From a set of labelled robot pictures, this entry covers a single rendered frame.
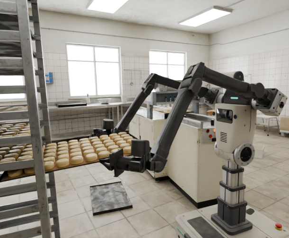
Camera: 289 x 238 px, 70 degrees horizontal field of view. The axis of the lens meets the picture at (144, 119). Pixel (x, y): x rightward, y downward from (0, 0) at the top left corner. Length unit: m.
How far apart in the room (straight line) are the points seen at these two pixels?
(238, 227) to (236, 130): 0.66
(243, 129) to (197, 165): 0.85
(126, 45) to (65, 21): 1.62
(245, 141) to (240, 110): 0.21
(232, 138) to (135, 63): 4.88
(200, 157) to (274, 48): 4.82
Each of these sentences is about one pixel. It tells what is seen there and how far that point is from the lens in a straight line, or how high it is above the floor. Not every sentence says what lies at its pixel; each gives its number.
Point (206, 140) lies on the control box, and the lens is 2.04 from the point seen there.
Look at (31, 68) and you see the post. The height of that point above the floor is 1.30.
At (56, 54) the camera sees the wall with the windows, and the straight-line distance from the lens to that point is 5.40.
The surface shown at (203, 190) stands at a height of 0.21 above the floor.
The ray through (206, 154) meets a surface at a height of 0.58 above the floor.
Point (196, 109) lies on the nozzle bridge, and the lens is 2.92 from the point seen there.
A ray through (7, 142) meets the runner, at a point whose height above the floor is 1.05.
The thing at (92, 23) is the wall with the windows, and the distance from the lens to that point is 5.76.
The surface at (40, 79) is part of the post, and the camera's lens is 1.26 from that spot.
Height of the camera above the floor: 1.22
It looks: 8 degrees down
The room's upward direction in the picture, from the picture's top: 2 degrees counter-clockwise
